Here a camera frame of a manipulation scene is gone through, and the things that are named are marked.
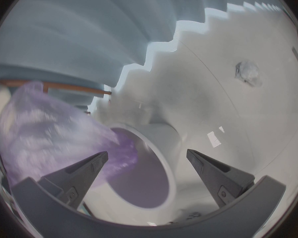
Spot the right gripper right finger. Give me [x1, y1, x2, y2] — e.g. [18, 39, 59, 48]
[186, 149, 256, 208]

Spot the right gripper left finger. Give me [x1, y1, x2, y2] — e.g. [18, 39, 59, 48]
[38, 151, 109, 211]

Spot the purple plastic bag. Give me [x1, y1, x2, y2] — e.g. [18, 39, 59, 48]
[0, 81, 139, 190]

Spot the white trash bin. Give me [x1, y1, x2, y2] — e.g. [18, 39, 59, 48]
[89, 122, 184, 222]

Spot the white wooden chair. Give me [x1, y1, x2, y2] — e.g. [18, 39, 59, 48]
[0, 79, 113, 123]

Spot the crumpled clear wrapper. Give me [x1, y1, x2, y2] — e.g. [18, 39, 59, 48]
[235, 60, 263, 87]

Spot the pale blue curtain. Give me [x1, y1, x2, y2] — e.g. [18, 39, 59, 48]
[0, 0, 286, 123]

